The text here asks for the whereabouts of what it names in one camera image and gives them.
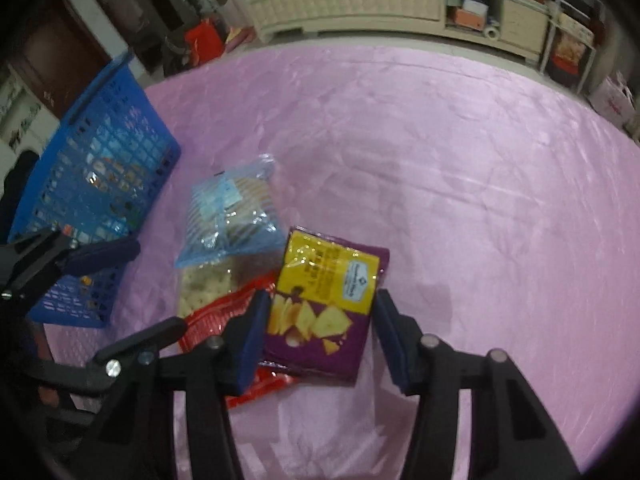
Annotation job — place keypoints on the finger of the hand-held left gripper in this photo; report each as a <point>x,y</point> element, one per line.
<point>150,337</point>
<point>100,257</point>

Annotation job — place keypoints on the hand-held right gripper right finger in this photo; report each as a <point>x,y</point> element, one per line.
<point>395,350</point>

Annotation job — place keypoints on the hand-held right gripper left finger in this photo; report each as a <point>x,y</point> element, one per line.
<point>250,345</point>

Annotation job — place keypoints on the yellow purple chip packet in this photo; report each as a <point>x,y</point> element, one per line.
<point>325,280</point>

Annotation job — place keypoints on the blue plastic basket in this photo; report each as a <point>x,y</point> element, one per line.
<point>155,120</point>

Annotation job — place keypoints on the red snack packet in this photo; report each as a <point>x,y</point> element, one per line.
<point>215,315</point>

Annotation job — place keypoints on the clear square cracker packet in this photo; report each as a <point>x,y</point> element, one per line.
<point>200,287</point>

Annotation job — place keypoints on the blue clear biscuit packet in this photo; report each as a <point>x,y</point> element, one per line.
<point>225,210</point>

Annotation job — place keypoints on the white glass-door cabinet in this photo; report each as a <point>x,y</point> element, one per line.
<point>30,125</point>

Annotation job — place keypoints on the pink blanket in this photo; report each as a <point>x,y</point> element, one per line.
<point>450,185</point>

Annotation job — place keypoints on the brown wooden door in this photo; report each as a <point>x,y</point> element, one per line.
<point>55,50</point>

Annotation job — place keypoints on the black bag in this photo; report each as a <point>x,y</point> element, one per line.
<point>175,55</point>

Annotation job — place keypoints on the red bag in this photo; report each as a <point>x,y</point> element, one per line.
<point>205,40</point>

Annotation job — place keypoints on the pink purple folded mat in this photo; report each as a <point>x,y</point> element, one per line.
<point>240,37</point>

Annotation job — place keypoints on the white pink bag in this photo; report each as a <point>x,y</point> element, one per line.
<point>612,102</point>

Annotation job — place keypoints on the red box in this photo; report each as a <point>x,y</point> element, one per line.
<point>567,67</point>

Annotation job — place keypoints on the white roll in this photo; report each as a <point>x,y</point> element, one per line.
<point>492,32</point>

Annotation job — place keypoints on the orange box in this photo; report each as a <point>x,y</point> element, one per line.
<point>467,17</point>

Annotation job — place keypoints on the cream tv cabinet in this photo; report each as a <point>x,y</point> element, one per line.
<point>350,2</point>

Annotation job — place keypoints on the white metal shelf rack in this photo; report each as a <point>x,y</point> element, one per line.
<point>551,35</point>

